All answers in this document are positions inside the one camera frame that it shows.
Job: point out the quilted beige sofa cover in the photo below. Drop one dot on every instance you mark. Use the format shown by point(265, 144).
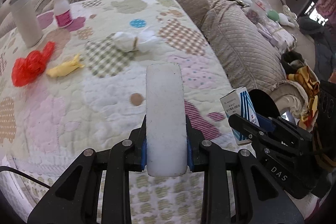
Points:
point(247, 57)

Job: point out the red plastic bag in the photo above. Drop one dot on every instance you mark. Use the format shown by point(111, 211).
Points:
point(26, 70)

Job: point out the white tissue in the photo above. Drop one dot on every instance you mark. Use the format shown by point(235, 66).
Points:
point(144, 41)

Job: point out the lilac handheld device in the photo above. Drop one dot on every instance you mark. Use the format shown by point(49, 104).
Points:
point(267, 36)

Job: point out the white tall tumbler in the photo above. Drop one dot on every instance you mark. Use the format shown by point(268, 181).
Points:
point(26, 21)

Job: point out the black round trash bin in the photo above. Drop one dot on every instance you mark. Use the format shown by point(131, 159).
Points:
point(265, 106)

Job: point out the green white plush toy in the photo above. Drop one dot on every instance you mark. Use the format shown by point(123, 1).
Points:
point(280, 18)

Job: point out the white blue medicine box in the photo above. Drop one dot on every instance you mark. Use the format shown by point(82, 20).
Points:
point(238, 101)

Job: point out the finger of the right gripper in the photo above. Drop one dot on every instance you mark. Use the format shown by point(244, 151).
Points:
point(280, 127)
point(289, 145)

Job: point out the white bottle pink label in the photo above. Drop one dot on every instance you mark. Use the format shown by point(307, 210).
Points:
point(62, 13)

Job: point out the dark padded jacket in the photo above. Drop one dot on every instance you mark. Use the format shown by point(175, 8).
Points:
point(324, 45)

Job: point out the yellow patterned cloth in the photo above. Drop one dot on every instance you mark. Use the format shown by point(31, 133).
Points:
point(298, 71)

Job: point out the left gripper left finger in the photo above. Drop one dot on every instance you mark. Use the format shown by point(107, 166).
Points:
point(127, 156)

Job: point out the patchwork quilt table cover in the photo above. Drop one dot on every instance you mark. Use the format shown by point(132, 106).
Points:
point(45, 125)

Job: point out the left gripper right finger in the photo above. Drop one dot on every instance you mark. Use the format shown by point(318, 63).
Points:
point(207, 157)

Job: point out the white foam block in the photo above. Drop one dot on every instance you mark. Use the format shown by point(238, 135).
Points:
point(166, 136)

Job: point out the clear bag of snacks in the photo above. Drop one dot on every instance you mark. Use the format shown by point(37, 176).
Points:
point(258, 10)

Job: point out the yellow wrapper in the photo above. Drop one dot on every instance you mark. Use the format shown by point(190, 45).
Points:
point(65, 68)

